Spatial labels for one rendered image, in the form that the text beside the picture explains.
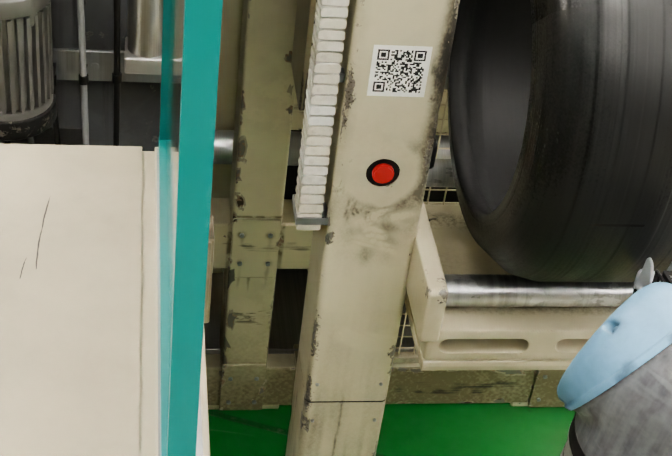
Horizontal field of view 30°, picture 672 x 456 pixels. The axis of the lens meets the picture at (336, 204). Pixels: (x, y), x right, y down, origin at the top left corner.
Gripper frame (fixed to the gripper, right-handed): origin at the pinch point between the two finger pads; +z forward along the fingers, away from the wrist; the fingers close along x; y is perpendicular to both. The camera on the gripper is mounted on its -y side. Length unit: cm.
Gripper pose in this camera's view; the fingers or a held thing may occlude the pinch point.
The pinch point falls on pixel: (645, 279)
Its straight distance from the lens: 166.5
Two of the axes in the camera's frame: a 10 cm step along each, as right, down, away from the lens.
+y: 1.0, -8.6, -4.9
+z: -1.3, -5.0, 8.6
